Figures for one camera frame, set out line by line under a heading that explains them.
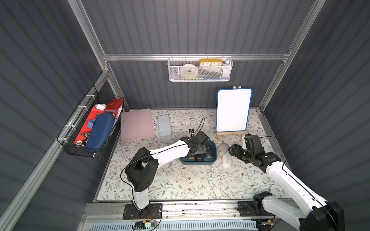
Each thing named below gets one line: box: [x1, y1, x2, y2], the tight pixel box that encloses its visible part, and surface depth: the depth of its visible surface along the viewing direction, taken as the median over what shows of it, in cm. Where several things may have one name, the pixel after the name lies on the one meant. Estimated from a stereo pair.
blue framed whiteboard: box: [215, 88, 253, 133], surface depth 90 cm
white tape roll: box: [179, 63, 199, 78], surface depth 86 cm
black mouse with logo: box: [194, 153, 205, 163], surface depth 93 cm
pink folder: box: [120, 108, 155, 143], surface depth 114 cm
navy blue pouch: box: [85, 112, 116, 151], surface depth 71 cm
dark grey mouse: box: [205, 144, 213, 159], surface depth 95 cm
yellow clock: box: [198, 58, 224, 67], surface depth 89 cm
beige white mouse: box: [216, 142, 230, 156], surface depth 95 cm
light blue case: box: [157, 114, 172, 137], surface depth 111 cm
